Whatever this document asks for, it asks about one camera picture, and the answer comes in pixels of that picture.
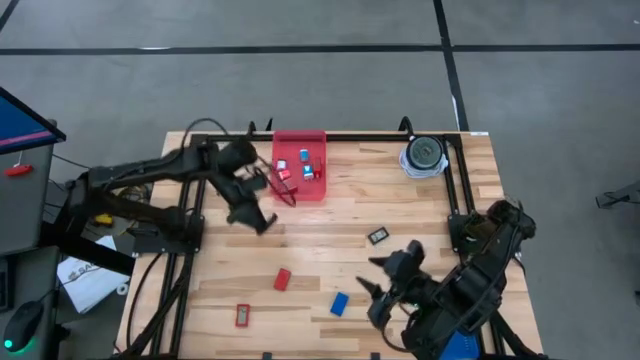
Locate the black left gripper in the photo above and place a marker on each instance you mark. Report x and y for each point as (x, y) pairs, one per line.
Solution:
(245, 205)

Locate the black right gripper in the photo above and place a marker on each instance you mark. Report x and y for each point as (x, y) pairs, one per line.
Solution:
(405, 272)

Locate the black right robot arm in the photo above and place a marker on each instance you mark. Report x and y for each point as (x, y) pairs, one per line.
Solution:
(475, 285)

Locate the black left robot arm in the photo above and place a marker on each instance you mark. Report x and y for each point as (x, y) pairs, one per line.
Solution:
(150, 167)

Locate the black small display device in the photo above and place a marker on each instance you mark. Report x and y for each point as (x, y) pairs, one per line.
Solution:
(378, 235)

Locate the red translucent plastic bin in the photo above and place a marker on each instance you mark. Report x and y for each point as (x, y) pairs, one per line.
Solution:
(300, 192)

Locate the white small charger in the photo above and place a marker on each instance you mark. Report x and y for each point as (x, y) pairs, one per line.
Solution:
(281, 164)

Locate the blue and white charger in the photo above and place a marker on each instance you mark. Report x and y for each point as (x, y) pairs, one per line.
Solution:
(308, 172)

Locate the red case with grey face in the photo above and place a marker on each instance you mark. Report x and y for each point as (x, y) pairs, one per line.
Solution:
(242, 315)

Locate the blue block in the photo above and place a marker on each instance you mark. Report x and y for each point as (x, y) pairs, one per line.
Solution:
(460, 346)

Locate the white cylindrical device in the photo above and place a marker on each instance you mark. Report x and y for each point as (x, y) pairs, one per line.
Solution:
(424, 149)

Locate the yellow small tool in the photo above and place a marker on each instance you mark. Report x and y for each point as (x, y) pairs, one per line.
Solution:
(102, 220)

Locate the white paper sheet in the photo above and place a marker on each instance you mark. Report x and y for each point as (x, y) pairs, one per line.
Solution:
(90, 280)

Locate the grey computer cart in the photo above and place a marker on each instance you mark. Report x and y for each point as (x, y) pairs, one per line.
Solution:
(25, 210)

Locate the black computer mouse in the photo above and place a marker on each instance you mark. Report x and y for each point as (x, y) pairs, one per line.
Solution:
(22, 325)

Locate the blue screen monitor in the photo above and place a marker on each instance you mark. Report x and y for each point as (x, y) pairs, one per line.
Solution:
(20, 120)

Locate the blue wall charger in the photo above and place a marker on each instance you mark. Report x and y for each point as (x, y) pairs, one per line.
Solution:
(339, 303)
(304, 155)

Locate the black aluminium table frame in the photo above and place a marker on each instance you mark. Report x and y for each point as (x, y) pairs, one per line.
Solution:
(452, 170)

